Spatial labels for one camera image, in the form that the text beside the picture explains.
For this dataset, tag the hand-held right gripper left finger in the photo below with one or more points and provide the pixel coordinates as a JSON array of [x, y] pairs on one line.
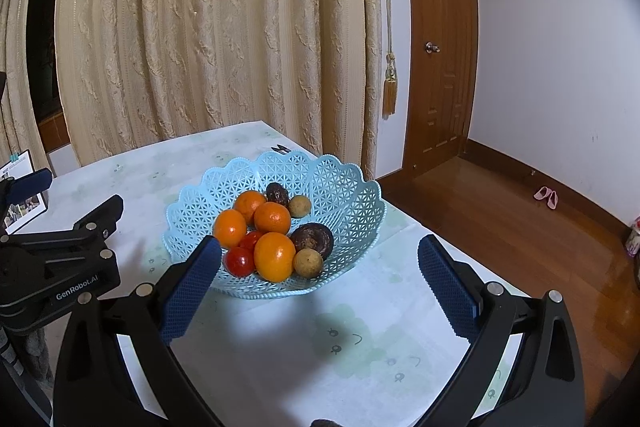
[[192, 292]]

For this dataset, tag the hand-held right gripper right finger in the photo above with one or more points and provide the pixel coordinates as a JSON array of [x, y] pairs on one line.
[[447, 287]]

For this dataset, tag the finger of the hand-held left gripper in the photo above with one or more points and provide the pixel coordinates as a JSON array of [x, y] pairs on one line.
[[30, 184], [97, 217]]

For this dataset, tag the red cherry tomato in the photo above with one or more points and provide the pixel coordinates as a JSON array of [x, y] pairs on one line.
[[251, 239], [239, 262]]

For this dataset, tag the orange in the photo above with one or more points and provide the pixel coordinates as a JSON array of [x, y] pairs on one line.
[[249, 203], [273, 217], [230, 228], [274, 258]]

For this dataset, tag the tan longan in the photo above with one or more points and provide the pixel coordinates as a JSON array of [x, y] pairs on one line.
[[307, 263], [300, 206]]

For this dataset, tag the small dark round fruit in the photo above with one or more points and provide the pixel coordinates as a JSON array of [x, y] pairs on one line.
[[276, 193]]

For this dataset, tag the large dark round fruit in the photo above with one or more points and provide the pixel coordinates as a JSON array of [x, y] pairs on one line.
[[313, 239]]

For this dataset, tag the light blue plastic basket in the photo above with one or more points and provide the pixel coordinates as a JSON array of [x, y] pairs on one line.
[[345, 187]]

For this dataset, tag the photo collage board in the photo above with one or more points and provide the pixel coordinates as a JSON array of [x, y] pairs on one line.
[[24, 213]]

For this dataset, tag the grey cloth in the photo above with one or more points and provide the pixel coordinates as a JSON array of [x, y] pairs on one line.
[[39, 349]]

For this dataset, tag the narrow beige curtain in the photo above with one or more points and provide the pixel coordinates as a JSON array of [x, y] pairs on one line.
[[15, 57]]

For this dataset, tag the white patterned tablecloth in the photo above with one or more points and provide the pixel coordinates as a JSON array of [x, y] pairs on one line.
[[310, 347]]

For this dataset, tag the pink slipper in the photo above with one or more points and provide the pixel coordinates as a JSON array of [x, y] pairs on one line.
[[552, 199], [540, 194]]

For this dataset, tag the dark window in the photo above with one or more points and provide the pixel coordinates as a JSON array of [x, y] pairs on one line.
[[44, 42]]

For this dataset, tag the small black object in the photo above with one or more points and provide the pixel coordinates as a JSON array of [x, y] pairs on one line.
[[280, 148]]

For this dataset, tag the white pink container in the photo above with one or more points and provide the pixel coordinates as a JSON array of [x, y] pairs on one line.
[[633, 237]]

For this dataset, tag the gold curtain tassel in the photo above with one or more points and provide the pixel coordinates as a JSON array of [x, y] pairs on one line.
[[389, 97]]

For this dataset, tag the wide beige curtain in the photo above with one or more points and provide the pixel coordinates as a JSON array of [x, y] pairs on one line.
[[215, 22]]

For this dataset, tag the brown wooden door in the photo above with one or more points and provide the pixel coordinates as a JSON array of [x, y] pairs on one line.
[[440, 7]]

